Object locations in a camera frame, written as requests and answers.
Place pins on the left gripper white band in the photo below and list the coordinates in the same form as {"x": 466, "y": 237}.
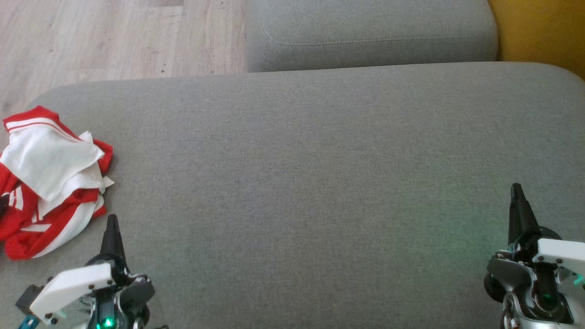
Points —
{"x": 73, "y": 285}

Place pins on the yellow sofa back cushion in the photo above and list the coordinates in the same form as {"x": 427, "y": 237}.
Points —
{"x": 539, "y": 32}

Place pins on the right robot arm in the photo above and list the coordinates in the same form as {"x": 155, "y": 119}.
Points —
{"x": 516, "y": 315}

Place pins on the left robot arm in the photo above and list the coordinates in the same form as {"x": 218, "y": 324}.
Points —
{"x": 137, "y": 297}

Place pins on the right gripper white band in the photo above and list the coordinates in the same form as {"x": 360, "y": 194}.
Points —
{"x": 557, "y": 256}

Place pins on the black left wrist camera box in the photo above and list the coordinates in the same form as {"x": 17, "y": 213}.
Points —
{"x": 29, "y": 294}

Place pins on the grey sofa seat cushion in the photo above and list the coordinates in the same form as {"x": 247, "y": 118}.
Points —
{"x": 365, "y": 27}

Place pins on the red jersey with white sleeves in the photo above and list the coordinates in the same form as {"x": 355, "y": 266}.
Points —
{"x": 45, "y": 155}

